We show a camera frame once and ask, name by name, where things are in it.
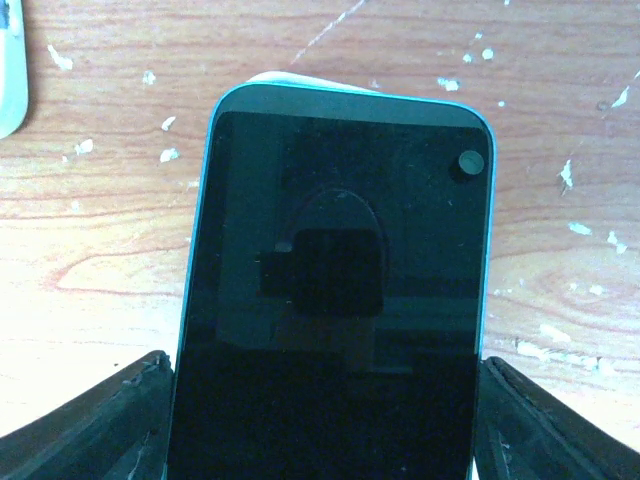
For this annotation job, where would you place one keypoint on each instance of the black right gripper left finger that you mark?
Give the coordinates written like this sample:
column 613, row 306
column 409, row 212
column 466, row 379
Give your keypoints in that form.
column 118, row 429

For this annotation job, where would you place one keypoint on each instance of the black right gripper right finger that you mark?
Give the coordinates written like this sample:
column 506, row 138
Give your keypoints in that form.
column 524, row 432

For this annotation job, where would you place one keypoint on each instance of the green-edged black phone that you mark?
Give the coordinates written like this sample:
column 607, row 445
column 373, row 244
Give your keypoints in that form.
column 336, row 286

